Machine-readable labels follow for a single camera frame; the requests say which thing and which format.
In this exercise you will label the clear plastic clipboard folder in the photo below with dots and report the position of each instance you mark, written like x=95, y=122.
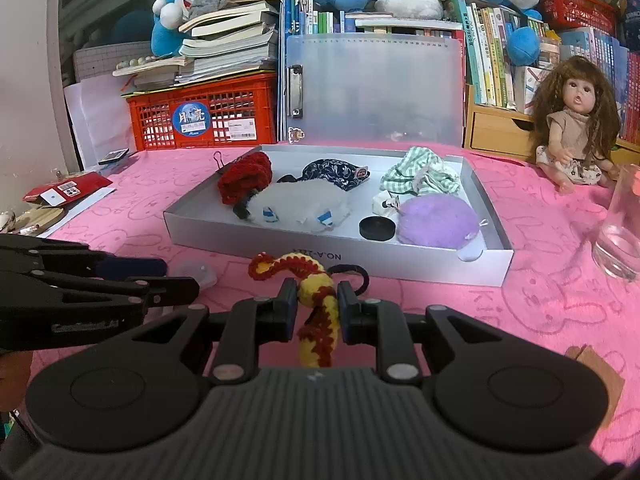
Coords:
x=375, y=95

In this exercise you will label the white blue carton box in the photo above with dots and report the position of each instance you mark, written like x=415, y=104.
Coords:
x=530, y=85

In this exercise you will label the stack of worn books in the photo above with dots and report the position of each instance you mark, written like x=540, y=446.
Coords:
x=225, y=50

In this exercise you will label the clear plastic piece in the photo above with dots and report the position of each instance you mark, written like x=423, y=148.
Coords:
x=197, y=275

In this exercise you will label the black elastic loop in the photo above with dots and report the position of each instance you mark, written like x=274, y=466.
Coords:
x=350, y=266

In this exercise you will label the small dark flat device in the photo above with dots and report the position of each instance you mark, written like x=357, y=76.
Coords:
x=114, y=156

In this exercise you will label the black binder clip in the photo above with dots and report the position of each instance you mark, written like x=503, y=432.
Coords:
x=220, y=162

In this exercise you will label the green checked doll garment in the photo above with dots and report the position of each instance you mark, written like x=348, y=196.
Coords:
x=420, y=170

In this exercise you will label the white grid board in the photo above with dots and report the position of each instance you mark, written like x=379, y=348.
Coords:
x=100, y=60

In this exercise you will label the red envelope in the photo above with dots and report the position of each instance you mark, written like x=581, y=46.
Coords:
x=85, y=182

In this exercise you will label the row of children's books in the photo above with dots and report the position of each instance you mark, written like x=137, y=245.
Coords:
x=490, y=60

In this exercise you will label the brown paper card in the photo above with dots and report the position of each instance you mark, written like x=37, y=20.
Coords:
x=600, y=375

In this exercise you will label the blue white cat plush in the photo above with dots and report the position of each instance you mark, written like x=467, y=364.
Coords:
x=170, y=30

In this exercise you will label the pink printed blanket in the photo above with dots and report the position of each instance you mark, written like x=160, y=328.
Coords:
x=550, y=285

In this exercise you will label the grey cloth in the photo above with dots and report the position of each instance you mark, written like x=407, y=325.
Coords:
x=205, y=2

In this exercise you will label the black round disc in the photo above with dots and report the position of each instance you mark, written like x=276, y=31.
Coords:
x=377, y=228

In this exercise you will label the white paper sheet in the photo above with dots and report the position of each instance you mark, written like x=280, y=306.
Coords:
x=85, y=210

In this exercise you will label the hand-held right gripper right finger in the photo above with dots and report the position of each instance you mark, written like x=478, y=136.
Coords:
x=347, y=315

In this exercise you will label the long-haired baby doll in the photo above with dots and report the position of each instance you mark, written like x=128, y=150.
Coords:
x=575, y=95

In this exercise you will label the red plastic crate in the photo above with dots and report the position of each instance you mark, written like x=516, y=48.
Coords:
x=190, y=120

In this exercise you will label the grey cardboard box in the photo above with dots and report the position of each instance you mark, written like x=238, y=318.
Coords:
x=210, y=237

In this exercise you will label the red knitted hat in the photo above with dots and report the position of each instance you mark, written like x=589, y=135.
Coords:
x=245, y=175

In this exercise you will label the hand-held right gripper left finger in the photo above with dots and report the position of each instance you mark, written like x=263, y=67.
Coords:
x=286, y=310

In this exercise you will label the white papers against wall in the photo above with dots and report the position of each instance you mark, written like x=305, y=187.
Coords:
x=95, y=120

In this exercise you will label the dark blue printed box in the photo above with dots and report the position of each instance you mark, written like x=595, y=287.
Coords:
x=631, y=15

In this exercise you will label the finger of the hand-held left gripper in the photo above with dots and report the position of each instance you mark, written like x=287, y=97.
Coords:
x=135, y=267
x=170, y=291

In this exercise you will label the red plastic basket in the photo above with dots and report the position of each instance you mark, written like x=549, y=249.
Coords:
x=575, y=10

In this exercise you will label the white fluffy plush toy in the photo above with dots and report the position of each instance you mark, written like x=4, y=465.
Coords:
x=300, y=200

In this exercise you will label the row of thin blue books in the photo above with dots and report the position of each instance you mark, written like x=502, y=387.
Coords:
x=320, y=22

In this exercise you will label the yellow red knitted scarf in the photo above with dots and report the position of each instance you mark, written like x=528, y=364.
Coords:
x=312, y=290

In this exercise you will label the clear glass cup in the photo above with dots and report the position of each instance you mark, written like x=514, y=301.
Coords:
x=620, y=240

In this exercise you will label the beige wooden board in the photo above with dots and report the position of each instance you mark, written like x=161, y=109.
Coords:
x=40, y=217

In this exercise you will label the wooden drawer organizer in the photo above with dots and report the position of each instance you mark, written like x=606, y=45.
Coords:
x=495, y=130

